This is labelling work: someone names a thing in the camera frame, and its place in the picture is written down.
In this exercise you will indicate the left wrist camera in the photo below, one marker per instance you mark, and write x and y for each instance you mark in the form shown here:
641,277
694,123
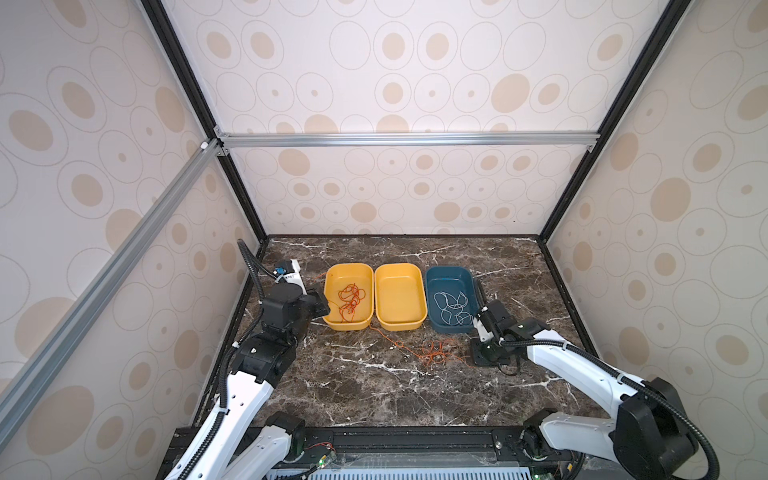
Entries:
289,271

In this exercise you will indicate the teal plastic tray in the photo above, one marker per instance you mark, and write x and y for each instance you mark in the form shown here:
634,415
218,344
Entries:
451,299

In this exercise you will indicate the right black corner post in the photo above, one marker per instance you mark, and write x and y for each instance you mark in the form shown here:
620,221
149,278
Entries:
649,55

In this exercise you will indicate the yellow plastic tray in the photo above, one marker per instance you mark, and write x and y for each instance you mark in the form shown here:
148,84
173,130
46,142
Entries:
349,289
400,301

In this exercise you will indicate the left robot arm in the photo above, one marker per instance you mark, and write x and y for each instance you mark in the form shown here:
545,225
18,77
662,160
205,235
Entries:
259,363

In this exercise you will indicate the left black corner post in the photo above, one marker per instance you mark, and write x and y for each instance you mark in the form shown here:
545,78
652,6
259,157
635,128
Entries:
161,25

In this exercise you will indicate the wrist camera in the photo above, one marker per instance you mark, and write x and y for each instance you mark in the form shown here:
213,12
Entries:
289,271
483,334

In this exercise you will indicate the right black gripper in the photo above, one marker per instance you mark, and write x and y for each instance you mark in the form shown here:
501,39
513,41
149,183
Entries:
476,358

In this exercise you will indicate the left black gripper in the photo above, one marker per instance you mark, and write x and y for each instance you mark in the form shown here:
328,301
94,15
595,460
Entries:
321,303

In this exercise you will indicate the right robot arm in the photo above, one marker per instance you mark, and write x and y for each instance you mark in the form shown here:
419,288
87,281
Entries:
624,397

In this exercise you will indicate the middle yellow plastic tray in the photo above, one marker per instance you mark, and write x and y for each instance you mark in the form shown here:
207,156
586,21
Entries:
400,301

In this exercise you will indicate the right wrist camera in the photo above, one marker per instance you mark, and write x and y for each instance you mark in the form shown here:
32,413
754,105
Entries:
483,334

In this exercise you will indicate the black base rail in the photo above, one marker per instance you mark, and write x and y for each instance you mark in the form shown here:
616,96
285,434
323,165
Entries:
420,447

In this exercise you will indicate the aluminium rail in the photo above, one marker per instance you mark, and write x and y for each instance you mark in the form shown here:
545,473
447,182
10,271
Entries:
26,390
427,139

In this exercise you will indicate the back aluminium rail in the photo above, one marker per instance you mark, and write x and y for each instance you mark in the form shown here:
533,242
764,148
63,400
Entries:
427,139

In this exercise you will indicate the left aluminium rail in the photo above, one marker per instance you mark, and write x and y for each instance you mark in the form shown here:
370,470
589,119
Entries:
26,390

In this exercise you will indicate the black corner post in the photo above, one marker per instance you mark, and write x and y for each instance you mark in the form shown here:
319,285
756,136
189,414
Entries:
649,55
161,25

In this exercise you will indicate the left yellow plastic tray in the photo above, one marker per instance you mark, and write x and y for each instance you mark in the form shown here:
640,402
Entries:
349,289

